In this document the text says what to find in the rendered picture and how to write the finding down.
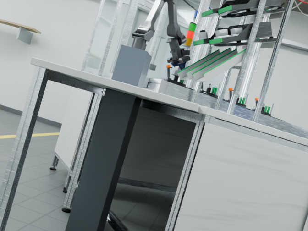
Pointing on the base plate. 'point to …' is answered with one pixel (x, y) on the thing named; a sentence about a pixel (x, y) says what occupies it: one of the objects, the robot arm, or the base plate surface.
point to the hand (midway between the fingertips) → (180, 67)
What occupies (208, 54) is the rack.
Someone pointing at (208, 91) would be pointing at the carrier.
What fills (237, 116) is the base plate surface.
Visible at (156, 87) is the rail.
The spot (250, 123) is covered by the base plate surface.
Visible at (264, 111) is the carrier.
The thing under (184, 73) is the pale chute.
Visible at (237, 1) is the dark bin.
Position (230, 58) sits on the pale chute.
